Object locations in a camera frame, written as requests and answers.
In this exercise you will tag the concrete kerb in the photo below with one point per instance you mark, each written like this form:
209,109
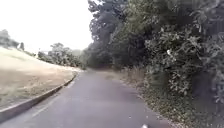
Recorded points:
30,102

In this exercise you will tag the dense dark wood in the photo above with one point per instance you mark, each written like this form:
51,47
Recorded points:
166,43

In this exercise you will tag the dry grass slope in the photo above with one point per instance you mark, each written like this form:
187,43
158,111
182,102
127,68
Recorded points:
26,73

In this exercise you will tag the weedy leaf-strewn verge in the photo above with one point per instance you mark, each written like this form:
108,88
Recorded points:
173,103

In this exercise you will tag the trees on hilltop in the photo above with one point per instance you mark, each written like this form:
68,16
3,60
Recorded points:
8,41

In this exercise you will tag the robot's own part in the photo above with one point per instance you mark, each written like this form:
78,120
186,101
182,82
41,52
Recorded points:
144,126

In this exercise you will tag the grey asphalt path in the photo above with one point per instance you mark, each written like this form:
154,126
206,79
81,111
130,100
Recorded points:
96,103

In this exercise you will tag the row of distant trees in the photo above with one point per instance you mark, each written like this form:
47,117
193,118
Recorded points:
61,56

